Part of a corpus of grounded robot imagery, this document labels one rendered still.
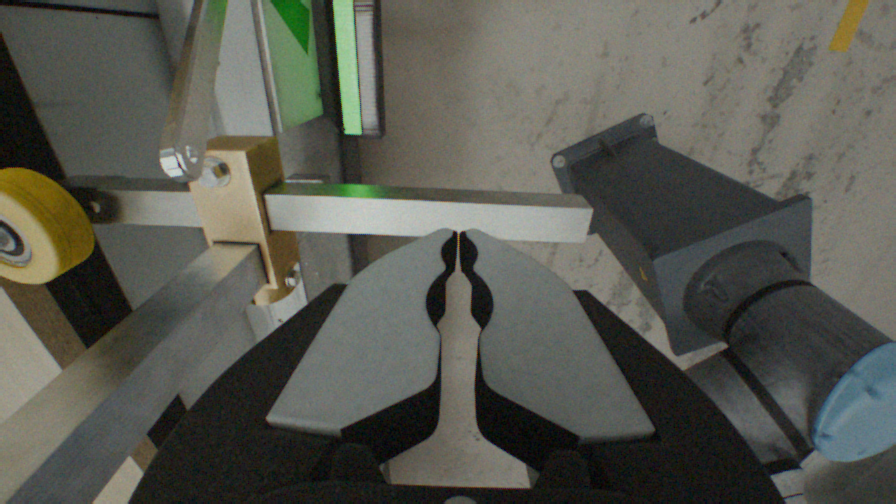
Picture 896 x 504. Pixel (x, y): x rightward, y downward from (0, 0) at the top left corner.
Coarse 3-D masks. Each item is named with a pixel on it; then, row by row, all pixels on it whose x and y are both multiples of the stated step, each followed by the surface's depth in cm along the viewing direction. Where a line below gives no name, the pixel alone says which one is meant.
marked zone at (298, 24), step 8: (272, 0) 25; (280, 0) 26; (288, 0) 27; (296, 0) 28; (280, 8) 26; (288, 8) 27; (296, 8) 28; (304, 8) 30; (288, 16) 27; (296, 16) 29; (304, 16) 30; (288, 24) 27; (296, 24) 29; (304, 24) 30; (296, 32) 29; (304, 32) 30; (304, 40) 30; (304, 48) 31
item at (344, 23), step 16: (336, 0) 31; (336, 16) 32; (352, 16) 32; (336, 32) 33; (352, 32) 33; (352, 48) 33; (352, 64) 34; (352, 80) 35; (352, 96) 35; (352, 112) 36; (352, 128) 37
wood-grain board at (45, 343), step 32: (0, 288) 24; (32, 288) 27; (0, 320) 26; (32, 320) 27; (64, 320) 29; (0, 352) 28; (32, 352) 28; (64, 352) 29; (0, 384) 31; (32, 384) 30; (0, 416) 34; (128, 480) 39
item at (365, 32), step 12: (360, 0) 31; (372, 0) 31; (360, 12) 32; (372, 12) 32; (360, 24) 32; (372, 24) 32; (360, 36) 33; (372, 36) 33; (360, 48) 33; (372, 48) 33; (360, 60) 34; (372, 60) 34; (360, 72) 34; (372, 72) 34; (360, 84) 35; (372, 84) 35; (360, 96) 35; (372, 96) 35; (372, 108) 36; (372, 120) 37; (372, 132) 37
